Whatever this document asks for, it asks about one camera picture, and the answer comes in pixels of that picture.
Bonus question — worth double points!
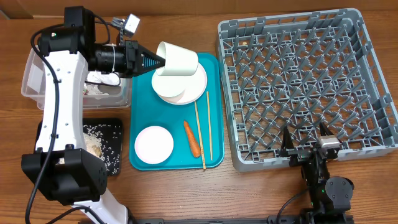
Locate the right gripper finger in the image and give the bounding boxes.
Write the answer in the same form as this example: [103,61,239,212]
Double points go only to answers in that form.
[281,126,294,150]
[319,122,333,136]

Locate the white paper cup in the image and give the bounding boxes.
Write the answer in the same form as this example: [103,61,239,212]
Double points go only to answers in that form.
[156,42,198,76]

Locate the white tissue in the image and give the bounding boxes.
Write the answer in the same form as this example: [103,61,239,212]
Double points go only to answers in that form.
[83,72,121,95]

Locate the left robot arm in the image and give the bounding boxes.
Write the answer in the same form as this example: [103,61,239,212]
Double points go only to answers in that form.
[21,6,165,223]

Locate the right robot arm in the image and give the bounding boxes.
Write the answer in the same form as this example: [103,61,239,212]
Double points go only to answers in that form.
[275,123,354,224]

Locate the white upturned bowl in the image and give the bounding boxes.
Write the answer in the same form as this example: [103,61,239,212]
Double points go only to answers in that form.
[152,72,191,98]

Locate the teal plastic tray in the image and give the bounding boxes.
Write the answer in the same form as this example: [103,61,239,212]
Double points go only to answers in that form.
[129,53,224,171]

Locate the large pink plate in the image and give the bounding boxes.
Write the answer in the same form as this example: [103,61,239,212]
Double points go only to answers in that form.
[159,63,208,105]

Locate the grey dish rack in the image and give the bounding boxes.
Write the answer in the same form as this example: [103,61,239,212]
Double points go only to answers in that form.
[217,8,397,172]

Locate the food scraps and rice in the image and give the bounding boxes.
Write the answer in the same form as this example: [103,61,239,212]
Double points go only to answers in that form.
[57,124,123,175]

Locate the left wooden chopstick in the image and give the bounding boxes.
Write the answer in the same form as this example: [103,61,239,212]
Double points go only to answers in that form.
[194,101,206,170]

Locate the orange carrot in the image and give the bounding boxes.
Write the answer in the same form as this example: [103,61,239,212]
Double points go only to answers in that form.
[183,120,201,158]

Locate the clear plastic bin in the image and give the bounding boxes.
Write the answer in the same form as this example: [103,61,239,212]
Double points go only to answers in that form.
[21,50,132,110]

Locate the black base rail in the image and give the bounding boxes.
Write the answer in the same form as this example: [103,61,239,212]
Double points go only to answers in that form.
[127,215,354,224]

